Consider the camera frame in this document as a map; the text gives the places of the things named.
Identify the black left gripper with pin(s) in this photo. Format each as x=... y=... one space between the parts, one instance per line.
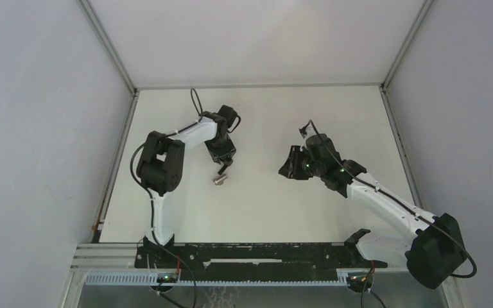
x=228 y=150

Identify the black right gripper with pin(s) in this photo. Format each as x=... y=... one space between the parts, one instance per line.
x=291 y=169

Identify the silver tee pipe fitting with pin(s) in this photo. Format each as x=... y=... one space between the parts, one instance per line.
x=219 y=180

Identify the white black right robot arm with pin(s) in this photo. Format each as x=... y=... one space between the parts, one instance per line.
x=431 y=247

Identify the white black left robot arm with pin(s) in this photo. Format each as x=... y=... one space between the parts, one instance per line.
x=157 y=165

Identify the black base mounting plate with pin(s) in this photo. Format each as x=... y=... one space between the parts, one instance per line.
x=254 y=262

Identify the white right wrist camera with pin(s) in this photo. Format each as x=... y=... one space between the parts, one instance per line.
x=307 y=132

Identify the aluminium frame rail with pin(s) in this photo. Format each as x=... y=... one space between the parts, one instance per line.
x=116 y=157

